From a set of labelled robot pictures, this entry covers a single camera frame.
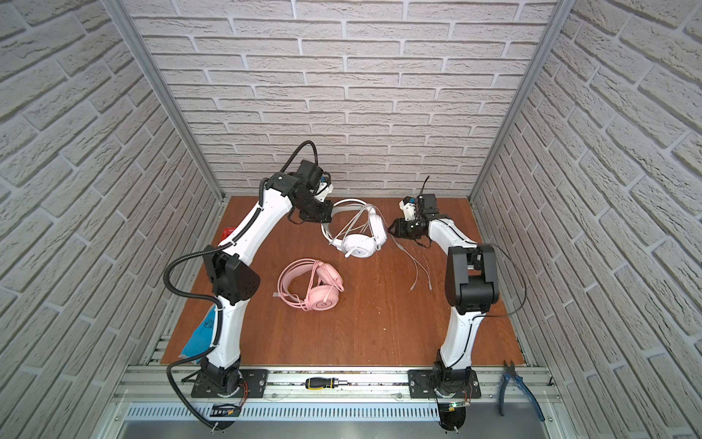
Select blue handled pliers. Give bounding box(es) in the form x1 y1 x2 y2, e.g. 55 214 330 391
498 360 546 423

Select aluminium front rail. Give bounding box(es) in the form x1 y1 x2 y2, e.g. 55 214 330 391
111 365 564 405

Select white headphone cable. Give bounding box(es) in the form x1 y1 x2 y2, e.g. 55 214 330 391
383 232 434 292

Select pink headphones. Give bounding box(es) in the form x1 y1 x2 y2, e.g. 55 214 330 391
275 258 345 312

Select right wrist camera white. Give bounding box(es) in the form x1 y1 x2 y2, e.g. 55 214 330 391
400 194 440 221

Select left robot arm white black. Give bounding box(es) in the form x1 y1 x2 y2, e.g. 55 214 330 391
200 173 333 395

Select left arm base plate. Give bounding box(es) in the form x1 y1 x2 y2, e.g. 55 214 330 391
190 369 269 399

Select black yellow screwdriver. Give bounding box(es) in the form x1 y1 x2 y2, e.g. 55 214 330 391
305 377 348 391

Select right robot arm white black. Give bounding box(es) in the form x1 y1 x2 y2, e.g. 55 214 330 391
388 219 499 393

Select black corrugated cable conduit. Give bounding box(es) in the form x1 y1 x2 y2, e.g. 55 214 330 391
162 139 320 432

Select white headphones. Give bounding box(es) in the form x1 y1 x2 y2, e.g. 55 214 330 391
321 199 388 259

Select red pipe wrench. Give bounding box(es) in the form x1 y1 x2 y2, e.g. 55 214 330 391
220 227 235 241

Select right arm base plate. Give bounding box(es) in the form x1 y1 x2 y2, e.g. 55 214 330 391
408 368 482 400

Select blue grey work glove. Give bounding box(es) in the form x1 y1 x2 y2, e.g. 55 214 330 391
179 307 216 359

